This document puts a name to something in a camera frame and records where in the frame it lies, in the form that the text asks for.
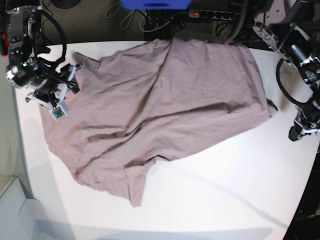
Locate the blue box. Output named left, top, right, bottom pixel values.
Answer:
left=120, top=0, right=191, bottom=10

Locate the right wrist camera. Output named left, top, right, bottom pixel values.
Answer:
left=49, top=101, right=69, bottom=121

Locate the white cable loop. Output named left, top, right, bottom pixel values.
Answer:
left=120, top=9, right=141, bottom=30

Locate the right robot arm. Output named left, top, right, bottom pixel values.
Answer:
left=6, top=0, right=80, bottom=109

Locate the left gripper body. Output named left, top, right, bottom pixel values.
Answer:
left=294, top=109, right=320, bottom=137

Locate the black power strip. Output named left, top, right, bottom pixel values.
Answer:
left=188, top=9, right=240, bottom=21

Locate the red clamp tool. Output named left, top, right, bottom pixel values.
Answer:
left=0, top=32, right=10, bottom=58

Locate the white cabinet corner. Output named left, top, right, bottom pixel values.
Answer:
left=0, top=177, right=51, bottom=240

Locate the mauve t-shirt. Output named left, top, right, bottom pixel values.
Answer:
left=39, top=37, right=277, bottom=207

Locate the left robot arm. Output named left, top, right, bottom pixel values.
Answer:
left=226, top=0, right=320, bottom=142

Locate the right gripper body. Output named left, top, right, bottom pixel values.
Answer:
left=25, top=63, right=83, bottom=108

